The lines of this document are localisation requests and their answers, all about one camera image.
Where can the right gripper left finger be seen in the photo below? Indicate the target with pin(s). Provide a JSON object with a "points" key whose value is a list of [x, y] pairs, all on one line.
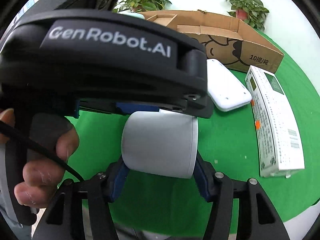
{"points": [[116, 176]]}

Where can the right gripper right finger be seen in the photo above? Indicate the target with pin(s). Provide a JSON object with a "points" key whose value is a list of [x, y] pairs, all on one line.
{"points": [[204, 177]]}

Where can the white hair dryer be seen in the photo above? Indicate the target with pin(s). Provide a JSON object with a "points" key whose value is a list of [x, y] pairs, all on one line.
{"points": [[161, 143]]}

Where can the white device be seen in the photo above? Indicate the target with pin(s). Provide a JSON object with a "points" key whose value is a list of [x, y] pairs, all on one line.
{"points": [[224, 88]]}

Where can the bare left hand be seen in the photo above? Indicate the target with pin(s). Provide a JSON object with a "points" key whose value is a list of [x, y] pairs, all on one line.
{"points": [[41, 175]]}

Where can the green tablecloth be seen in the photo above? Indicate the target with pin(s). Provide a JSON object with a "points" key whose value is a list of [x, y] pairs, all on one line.
{"points": [[173, 206]]}

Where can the potted plant white pot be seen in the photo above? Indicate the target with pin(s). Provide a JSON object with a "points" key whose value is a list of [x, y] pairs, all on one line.
{"points": [[141, 6]]}

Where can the white green printed box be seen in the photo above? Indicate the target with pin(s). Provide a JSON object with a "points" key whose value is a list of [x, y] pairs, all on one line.
{"points": [[279, 144]]}

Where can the brown cardboard tray box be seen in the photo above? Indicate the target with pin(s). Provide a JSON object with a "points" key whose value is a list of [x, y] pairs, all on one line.
{"points": [[229, 40]]}

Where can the potted plant red pot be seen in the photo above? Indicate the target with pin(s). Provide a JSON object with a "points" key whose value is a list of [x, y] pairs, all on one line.
{"points": [[251, 12]]}

